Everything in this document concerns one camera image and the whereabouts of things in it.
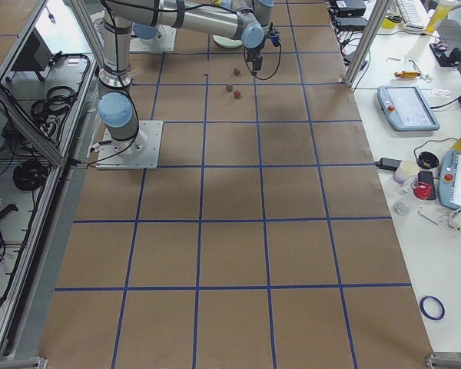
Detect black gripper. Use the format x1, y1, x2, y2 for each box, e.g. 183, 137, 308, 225
244, 46, 263, 71

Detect light green plate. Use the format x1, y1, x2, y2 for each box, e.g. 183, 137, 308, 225
212, 35, 243, 49

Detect blue teach pendant far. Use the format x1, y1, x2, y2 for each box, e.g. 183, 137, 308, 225
376, 85, 440, 131

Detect blue teach pendant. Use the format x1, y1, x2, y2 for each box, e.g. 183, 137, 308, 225
438, 150, 461, 210
376, 85, 440, 131

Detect black power adapter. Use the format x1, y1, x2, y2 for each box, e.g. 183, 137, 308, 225
374, 157, 402, 171

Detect white paper cup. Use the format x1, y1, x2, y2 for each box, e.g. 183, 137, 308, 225
393, 160, 420, 185

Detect red round object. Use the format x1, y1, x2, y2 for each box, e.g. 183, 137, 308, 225
410, 181, 436, 201

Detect blue teach pendant near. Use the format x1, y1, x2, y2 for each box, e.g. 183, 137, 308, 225
438, 150, 461, 210

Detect blue tape roll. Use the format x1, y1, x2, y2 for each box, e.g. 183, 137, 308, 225
419, 295, 446, 321

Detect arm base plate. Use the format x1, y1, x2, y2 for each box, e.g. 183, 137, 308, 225
130, 23, 177, 53
95, 120, 163, 170

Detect aluminium frame post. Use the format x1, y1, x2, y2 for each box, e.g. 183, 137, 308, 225
344, 0, 391, 88

